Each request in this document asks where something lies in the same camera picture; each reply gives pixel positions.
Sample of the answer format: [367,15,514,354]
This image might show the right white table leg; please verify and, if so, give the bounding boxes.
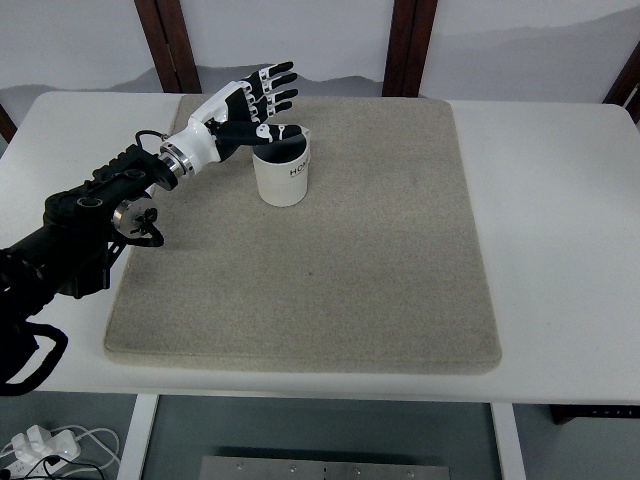
[490,403,527,480]

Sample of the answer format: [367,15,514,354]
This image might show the right brown wooden frame post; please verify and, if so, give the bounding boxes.
[603,44,640,124]

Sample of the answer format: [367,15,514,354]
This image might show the white cable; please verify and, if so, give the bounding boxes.
[49,424,122,471]

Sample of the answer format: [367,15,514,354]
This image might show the grey felt mat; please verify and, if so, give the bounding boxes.
[104,97,502,374]

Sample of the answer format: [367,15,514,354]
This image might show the white cup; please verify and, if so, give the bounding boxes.
[252,127,311,207]

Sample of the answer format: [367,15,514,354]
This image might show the middle brown wooden frame post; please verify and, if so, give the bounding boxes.
[382,0,438,98]

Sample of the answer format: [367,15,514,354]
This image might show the white table leg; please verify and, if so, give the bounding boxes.
[117,394,159,480]
[490,403,527,480]

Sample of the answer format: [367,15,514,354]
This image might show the metal base plate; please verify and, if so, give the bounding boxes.
[199,456,451,480]

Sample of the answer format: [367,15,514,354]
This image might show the left white table leg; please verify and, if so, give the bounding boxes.
[117,394,159,480]

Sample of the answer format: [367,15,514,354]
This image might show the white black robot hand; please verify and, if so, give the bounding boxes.
[159,61,302,178]

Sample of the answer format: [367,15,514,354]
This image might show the far left brown frame post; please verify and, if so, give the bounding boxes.
[0,105,18,143]

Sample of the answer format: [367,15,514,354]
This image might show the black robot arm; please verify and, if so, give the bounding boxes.
[1,62,302,396]

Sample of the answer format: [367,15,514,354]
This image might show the black cable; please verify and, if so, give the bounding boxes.
[0,454,101,480]

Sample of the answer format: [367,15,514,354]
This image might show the white power strip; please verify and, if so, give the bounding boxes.
[1,425,81,479]

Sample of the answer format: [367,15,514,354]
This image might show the dark brown wooden stand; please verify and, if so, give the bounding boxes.
[549,404,639,425]

